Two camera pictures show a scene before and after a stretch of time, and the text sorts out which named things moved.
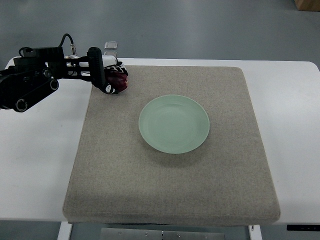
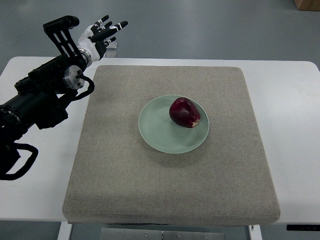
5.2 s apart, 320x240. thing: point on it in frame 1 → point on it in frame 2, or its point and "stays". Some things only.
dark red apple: x=118 y=80 → x=184 y=112
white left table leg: x=65 y=231 stays
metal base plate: x=162 y=234 stays
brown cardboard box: x=308 y=5 stays
